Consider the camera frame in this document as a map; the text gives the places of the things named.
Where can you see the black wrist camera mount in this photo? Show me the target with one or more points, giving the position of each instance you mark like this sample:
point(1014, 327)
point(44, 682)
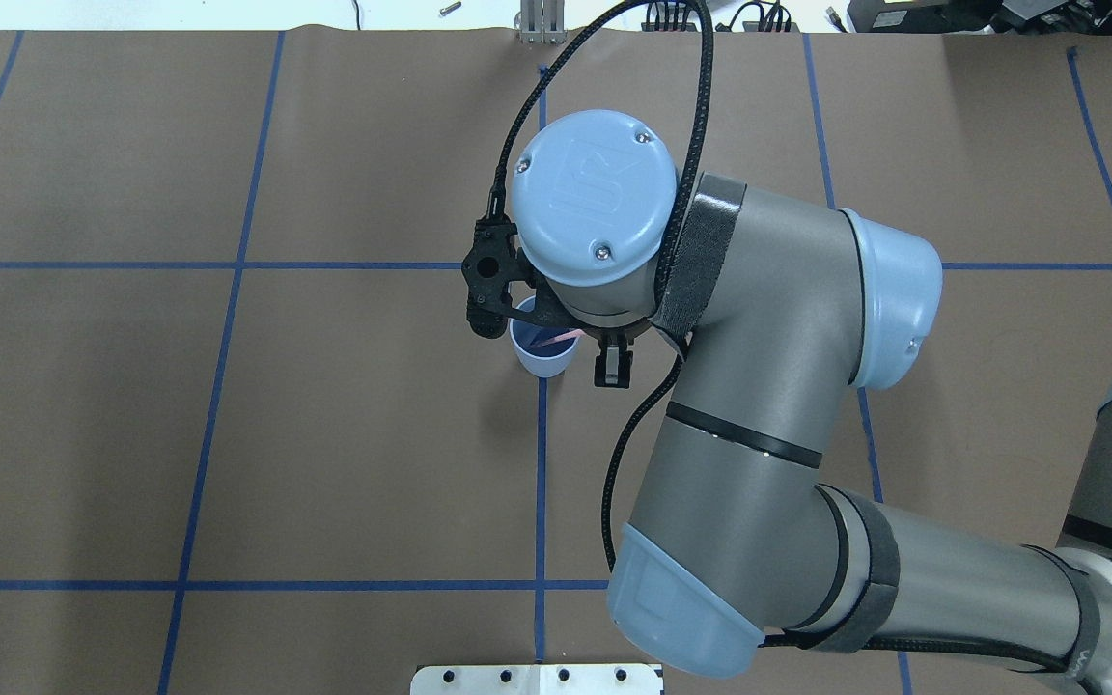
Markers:
point(494, 262)

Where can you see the white pole base plate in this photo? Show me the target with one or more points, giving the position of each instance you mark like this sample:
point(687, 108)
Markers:
point(576, 678)

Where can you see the black monitor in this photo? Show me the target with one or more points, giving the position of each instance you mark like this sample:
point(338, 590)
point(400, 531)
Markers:
point(1028, 18)

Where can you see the pink chopstick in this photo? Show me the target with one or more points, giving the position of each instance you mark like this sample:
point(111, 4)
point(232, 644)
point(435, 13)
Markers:
point(569, 336)

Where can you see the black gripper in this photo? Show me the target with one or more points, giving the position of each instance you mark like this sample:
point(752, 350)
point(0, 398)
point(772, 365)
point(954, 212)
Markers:
point(613, 365)

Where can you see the blue plastic cup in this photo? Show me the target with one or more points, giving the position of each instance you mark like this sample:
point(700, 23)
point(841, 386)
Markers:
point(544, 362)

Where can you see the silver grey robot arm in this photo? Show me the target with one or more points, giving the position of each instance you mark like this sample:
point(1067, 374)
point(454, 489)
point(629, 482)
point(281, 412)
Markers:
point(734, 543)

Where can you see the aluminium frame post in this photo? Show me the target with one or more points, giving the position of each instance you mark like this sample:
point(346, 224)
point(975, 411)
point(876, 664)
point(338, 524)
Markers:
point(541, 22)

